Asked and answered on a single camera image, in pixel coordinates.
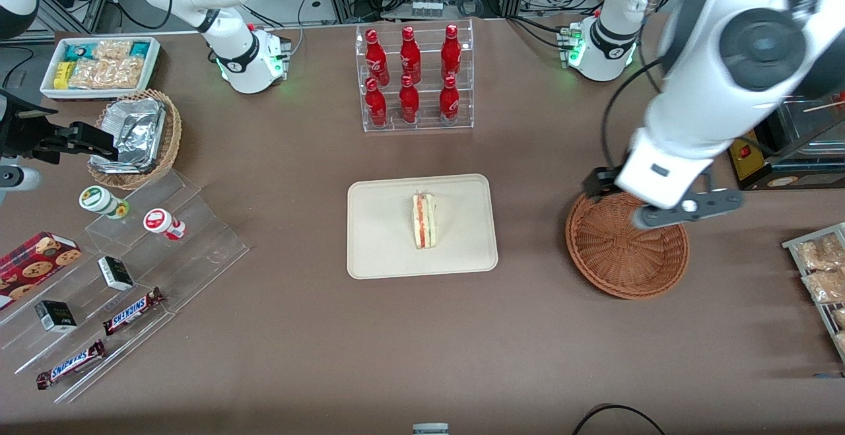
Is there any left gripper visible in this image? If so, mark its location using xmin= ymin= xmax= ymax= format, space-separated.
xmin=581 ymin=128 xmax=718 ymax=211

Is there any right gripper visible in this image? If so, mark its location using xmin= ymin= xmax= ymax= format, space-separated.
xmin=0 ymin=88 xmax=120 ymax=166

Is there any triangular sandwich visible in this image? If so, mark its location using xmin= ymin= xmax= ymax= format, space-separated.
xmin=412 ymin=192 xmax=438 ymax=250

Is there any aluminium foil tray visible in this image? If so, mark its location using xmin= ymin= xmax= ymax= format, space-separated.
xmin=89 ymin=97 xmax=167 ymax=175

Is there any brown wicker basket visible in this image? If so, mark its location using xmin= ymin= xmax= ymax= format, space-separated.
xmin=565 ymin=187 xmax=690 ymax=300

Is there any light tan wicker basket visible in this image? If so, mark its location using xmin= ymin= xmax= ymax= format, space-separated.
xmin=87 ymin=89 xmax=183 ymax=191

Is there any tray of packaged snacks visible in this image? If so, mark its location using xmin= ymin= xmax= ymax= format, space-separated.
xmin=782 ymin=222 xmax=845 ymax=363

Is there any beige plastic tray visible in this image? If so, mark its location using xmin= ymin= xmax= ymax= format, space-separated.
xmin=347 ymin=173 xmax=499 ymax=281

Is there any green lid yogurt cup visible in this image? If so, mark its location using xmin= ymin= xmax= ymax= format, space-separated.
xmin=79 ymin=185 xmax=130 ymax=220

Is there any white plastic snack bin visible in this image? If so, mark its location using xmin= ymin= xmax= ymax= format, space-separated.
xmin=40 ymin=36 xmax=162 ymax=101

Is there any clear rice cracker bag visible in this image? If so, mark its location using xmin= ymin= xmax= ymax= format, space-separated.
xmin=92 ymin=40 xmax=133 ymax=61
xmin=69 ymin=59 xmax=143 ymax=90

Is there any red lid yogurt cup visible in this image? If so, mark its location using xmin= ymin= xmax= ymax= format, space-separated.
xmin=143 ymin=208 xmax=187 ymax=242

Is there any red plaid cookie box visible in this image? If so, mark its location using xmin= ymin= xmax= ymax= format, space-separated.
xmin=0 ymin=231 xmax=83 ymax=310

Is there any small black carton box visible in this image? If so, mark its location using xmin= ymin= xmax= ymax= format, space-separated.
xmin=34 ymin=300 xmax=78 ymax=333
xmin=97 ymin=256 xmax=135 ymax=292

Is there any black control box machine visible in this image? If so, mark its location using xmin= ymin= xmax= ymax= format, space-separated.
xmin=728 ymin=92 xmax=845 ymax=191

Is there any clear acrylic stepped shelf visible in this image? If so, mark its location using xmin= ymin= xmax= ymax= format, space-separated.
xmin=0 ymin=168 xmax=250 ymax=404

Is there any red cola bottle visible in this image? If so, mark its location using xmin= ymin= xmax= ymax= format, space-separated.
xmin=399 ymin=26 xmax=422 ymax=84
xmin=441 ymin=24 xmax=462 ymax=81
xmin=439 ymin=75 xmax=461 ymax=125
xmin=364 ymin=28 xmax=390 ymax=86
xmin=364 ymin=77 xmax=388 ymax=127
xmin=399 ymin=75 xmax=421 ymax=124

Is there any Snickers chocolate bar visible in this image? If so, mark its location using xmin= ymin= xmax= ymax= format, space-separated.
xmin=102 ymin=287 xmax=166 ymax=337
xmin=36 ymin=340 xmax=108 ymax=391

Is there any clear acrylic bottle rack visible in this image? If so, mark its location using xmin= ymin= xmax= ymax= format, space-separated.
xmin=355 ymin=18 xmax=475 ymax=133

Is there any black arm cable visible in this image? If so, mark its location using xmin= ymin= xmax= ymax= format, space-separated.
xmin=599 ymin=57 xmax=663 ymax=170

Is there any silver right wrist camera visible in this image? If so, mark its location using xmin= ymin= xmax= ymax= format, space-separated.
xmin=0 ymin=164 xmax=42 ymax=192

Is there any black floor cable loop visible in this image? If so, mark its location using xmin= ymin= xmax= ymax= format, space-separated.
xmin=571 ymin=403 xmax=667 ymax=435

